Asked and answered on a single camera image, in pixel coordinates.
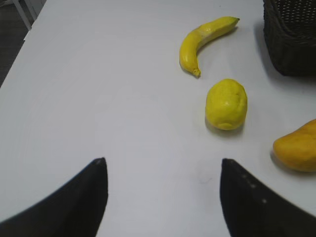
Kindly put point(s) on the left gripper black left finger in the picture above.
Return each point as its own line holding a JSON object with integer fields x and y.
{"x": 74, "y": 210}

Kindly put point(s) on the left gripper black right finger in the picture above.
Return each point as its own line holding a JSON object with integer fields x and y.
{"x": 251, "y": 209}

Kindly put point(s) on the orange yellow mango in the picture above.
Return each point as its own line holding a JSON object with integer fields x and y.
{"x": 297, "y": 150}

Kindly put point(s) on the black woven basket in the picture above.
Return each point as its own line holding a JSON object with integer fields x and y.
{"x": 290, "y": 36}

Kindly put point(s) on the yellow lemon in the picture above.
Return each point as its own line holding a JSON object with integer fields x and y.
{"x": 226, "y": 105}

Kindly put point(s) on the yellow banana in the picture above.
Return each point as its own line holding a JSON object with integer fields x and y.
{"x": 199, "y": 37}

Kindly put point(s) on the white table leg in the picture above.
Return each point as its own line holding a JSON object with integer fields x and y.
{"x": 22, "y": 14}

